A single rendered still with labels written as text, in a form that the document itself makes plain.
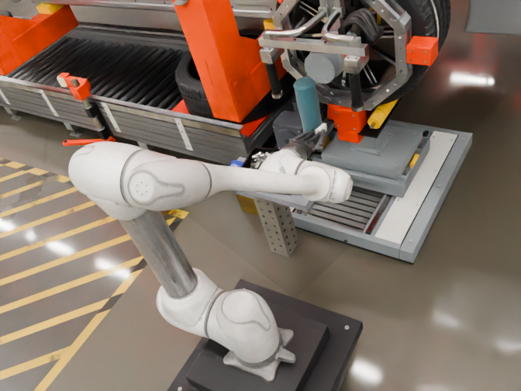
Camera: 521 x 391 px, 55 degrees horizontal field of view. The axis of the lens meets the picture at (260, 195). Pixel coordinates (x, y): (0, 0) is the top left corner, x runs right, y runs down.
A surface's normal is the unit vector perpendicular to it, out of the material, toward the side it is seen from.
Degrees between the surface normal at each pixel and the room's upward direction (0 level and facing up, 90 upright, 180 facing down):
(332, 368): 0
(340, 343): 0
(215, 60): 90
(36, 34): 90
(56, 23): 90
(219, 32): 90
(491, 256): 0
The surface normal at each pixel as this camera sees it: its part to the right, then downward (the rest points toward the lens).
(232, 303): -0.10, -0.66
